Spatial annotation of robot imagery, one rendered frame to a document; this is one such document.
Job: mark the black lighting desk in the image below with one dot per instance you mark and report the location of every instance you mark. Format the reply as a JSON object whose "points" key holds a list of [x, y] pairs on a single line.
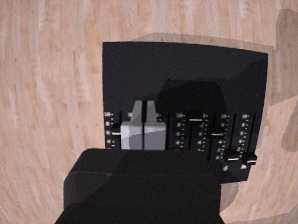
{"points": [[221, 88]]}

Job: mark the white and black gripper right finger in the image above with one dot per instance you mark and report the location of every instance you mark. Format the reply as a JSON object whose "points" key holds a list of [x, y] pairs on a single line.
{"points": [[154, 132]]}

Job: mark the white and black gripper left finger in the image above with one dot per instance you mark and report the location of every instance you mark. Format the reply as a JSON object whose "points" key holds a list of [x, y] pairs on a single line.
{"points": [[132, 133]]}

